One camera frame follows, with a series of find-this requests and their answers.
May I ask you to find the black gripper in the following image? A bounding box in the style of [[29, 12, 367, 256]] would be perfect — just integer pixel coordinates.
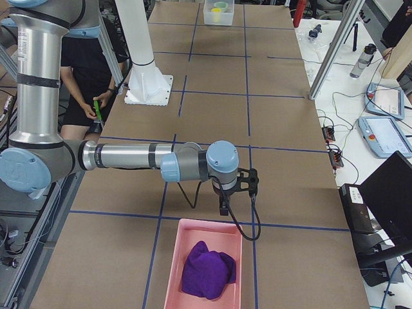
[[212, 185, 236, 215]]

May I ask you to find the purple cloth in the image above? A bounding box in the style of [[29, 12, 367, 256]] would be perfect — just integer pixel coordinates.
[[182, 241, 236, 300]]

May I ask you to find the yellow plastic cup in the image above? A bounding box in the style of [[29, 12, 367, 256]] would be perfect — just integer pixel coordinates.
[[211, 8, 222, 24]]

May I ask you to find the mint green bowl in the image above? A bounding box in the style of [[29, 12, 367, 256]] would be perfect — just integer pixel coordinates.
[[212, 1, 229, 13]]

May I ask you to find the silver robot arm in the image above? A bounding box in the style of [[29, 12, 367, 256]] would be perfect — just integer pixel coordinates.
[[1, 1, 241, 209]]

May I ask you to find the black computer box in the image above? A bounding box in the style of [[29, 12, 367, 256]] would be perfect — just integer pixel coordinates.
[[339, 183, 374, 234]]

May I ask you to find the clear plastic storage box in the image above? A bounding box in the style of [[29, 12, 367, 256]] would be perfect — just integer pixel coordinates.
[[203, 0, 234, 26]]

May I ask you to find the pink plastic tray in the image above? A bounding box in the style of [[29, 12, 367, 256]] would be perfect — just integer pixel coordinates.
[[164, 219, 242, 308]]

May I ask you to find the black monitor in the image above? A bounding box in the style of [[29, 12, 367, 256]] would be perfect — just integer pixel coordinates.
[[359, 151, 411, 240]]

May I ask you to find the near teach pendant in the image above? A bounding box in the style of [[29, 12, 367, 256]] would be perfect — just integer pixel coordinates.
[[357, 116, 411, 158]]

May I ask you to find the teach pendant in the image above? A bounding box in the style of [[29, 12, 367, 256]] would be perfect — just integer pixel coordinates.
[[357, 116, 411, 158], [364, 82, 405, 120]]

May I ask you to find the seated person in black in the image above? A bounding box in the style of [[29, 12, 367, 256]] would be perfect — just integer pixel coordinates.
[[60, 37, 116, 141]]

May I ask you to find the far teach pendant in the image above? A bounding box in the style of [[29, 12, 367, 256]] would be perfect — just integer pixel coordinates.
[[364, 82, 405, 120]]

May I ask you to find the red fire extinguisher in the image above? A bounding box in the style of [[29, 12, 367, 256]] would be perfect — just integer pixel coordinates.
[[293, 0, 307, 28]]

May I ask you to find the clear water bottle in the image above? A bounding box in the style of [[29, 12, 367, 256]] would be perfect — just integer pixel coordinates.
[[350, 43, 377, 79]]

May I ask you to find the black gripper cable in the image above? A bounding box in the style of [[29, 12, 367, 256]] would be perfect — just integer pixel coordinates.
[[175, 175, 262, 241]]

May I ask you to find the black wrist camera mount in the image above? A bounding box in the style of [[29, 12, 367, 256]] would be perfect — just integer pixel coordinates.
[[235, 167, 259, 196]]

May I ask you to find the white camera pillar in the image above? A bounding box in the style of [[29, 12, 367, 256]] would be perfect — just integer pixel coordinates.
[[115, 0, 173, 106]]

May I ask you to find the aluminium frame post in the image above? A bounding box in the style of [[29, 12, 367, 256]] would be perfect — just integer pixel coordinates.
[[308, 0, 365, 100]]

